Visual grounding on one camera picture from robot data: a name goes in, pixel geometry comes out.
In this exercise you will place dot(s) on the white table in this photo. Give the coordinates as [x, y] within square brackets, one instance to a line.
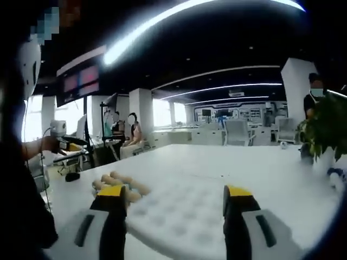
[217, 162]

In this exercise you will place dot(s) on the ceiling air conditioner vent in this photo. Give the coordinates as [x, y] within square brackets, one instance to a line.
[237, 93]

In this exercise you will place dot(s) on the green potted plant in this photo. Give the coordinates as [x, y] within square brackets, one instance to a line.
[322, 130]

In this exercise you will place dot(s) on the green frame stand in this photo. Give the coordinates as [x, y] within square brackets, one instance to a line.
[103, 122]

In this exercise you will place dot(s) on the white mesh chair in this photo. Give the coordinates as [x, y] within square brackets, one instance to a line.
[238, 130]
[284, 130]

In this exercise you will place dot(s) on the dark desk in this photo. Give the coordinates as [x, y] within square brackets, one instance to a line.
[70, 158]

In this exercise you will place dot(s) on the hanging display screen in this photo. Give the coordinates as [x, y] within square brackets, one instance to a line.
[81, 81]

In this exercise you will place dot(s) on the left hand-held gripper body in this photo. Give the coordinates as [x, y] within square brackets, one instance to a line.
[59, 127]

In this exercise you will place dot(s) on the person's left hand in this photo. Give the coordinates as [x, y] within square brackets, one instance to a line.
[51, 145]

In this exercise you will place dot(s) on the blue and white object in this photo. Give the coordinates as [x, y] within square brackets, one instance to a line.
[336, 177]

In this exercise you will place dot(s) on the white dimpled tray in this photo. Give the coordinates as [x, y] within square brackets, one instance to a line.
[176, 214]

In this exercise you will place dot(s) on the straight ceiling light strip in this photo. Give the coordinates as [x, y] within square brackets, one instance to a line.
[189, 23]

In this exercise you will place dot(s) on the operator in black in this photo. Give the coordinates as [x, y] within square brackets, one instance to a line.
[24, 203]

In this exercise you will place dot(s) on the curved ceiling light strip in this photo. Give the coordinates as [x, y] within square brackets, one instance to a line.
[244, 85]

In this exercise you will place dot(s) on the black wall monitor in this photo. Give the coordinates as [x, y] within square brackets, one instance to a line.
[206, 112]

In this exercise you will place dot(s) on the blue egg tray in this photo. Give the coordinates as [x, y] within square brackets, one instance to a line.
[132, 191]

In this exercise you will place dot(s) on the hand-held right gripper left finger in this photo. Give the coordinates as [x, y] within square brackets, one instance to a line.
[114, 230]

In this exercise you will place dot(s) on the white worn device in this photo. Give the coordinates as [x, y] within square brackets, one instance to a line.
[28, 67]

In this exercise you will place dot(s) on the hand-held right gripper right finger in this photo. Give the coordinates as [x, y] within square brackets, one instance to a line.
[238, 230]

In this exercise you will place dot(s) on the group of brown eggs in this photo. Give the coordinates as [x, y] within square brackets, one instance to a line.
[111, 179]

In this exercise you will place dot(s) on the black tripod stand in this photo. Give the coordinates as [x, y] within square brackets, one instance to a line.
[88, 146]

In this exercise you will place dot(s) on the white square pillar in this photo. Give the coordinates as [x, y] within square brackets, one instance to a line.
[141, 108]
[296, 89]

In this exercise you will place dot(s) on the small black case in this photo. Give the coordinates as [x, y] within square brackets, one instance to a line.
[72, 177]

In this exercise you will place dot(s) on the small white round object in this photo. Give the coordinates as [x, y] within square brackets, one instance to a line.
[283, 145]

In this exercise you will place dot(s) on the long white counter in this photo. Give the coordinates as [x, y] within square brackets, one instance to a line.
[189, 135]

